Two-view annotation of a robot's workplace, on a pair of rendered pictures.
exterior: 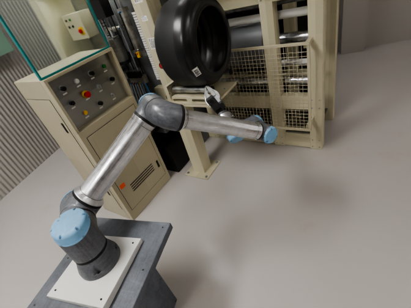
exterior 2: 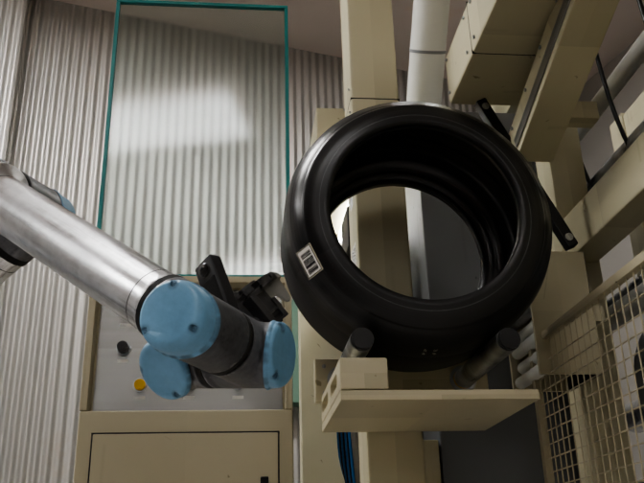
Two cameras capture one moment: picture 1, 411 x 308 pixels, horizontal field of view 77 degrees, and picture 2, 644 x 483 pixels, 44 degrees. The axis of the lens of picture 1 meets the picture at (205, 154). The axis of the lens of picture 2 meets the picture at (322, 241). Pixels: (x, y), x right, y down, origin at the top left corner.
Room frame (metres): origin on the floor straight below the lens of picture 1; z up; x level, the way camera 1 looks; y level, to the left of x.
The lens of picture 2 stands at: (0.51, -1.11, 0.50)
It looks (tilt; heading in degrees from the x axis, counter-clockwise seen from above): 22 degrees up; 43
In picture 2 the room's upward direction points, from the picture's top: 2 degrees counter-clockwise
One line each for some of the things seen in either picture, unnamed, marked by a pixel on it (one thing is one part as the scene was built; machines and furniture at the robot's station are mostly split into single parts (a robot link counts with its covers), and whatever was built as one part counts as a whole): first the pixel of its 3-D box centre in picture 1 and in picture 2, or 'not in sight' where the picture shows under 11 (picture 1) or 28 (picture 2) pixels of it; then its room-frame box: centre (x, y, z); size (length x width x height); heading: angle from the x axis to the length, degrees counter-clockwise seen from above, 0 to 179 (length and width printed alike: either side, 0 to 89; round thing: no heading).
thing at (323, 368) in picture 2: (182, 80); (401, 380); (1.96, 0.00, 0.90); 0.40 x 0.03 x 0.10; 139
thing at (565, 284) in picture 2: not in sight; (547, 322); (2.28, -0.22, 1.05); 0.20 x 0.15 x 0.30; 49
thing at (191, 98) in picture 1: (194, 98); (351, 393); (1.74, -0.05, 0.84); 0.36 x 0.09 x 0.06; 49
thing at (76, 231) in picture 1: (77, 233); not in sight; (0.80, 0.61, 0.81); 0.17 x 0.15 x 0.18; 17
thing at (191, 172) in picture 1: (202, 167); not in sight; (2.00, 0.07, 0.01); 0.27 x 0.27 x 0.02; 49
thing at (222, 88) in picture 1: (205, 93); (421, 411); (1.85, -0.14, 0.80); 0.37 x 0.36 x 0.02; 139
